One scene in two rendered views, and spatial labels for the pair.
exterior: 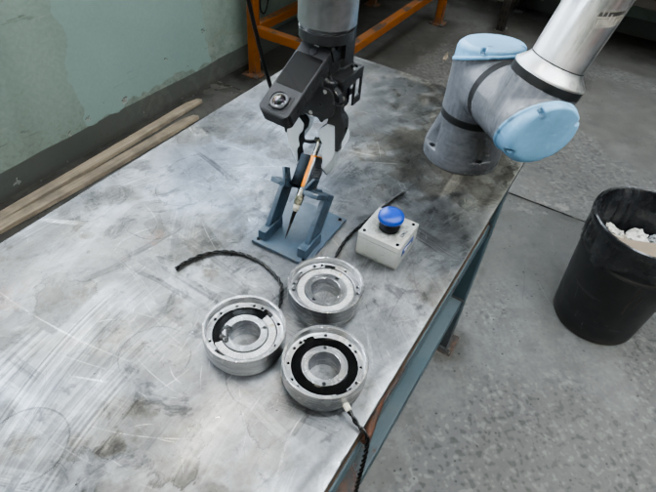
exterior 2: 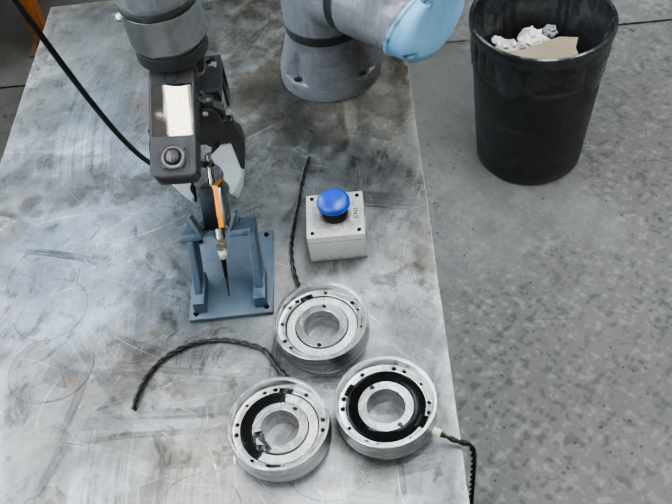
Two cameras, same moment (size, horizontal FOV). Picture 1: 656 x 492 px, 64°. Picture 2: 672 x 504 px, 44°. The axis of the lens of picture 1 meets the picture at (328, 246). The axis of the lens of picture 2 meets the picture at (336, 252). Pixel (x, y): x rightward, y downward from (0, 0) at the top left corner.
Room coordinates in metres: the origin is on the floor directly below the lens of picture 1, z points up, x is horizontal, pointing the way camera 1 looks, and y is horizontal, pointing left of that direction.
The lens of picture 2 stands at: (-0.01, 0.17, 1.59)
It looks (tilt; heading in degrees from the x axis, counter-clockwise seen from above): 50 degrees down; 337
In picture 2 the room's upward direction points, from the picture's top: 9 degrees counter-clockwise
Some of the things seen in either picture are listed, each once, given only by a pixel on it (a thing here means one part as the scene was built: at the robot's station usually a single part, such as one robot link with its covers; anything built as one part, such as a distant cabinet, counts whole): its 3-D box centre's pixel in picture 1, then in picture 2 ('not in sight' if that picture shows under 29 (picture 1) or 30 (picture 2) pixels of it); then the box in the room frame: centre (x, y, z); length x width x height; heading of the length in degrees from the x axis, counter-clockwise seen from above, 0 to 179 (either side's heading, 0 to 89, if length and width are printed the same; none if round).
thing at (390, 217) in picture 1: (389, 225); (334, 211); (0.61, -0.09, 0.85); 0.04 x 0.04 x 0.05
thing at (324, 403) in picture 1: (324, 369); (386, 409); (0.37, -0.01, 0.82); 0.10 x 0.10 x 0.04
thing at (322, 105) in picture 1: (326, 67); (185, 82); (0.68, 0.02, 1.06); 0.09 x 0.08 x 0.12; 154
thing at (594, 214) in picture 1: (620, 271); (534, 87); (1.22, -0.94, 0.21); 0.34 x 0.34 x 0.43
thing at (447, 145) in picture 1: (467, 131); (327, 42); (0.91, -0.25, 0.85); 0.15 x 0.15 x 0.10
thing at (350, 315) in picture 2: (325, 293); (322, 329); (0.49, 0.00, 0.82); 0.08 x 0.08 x 0.02
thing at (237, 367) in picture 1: (245, 336); (280, 431); (0.40, 0.09, 0.82); 0.10 x 0.10 x 0.04
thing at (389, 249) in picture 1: (389, 235); (336, 221); (0.62, -0.09, 0.82); 0.08 x 0.07 x 0.05; 152
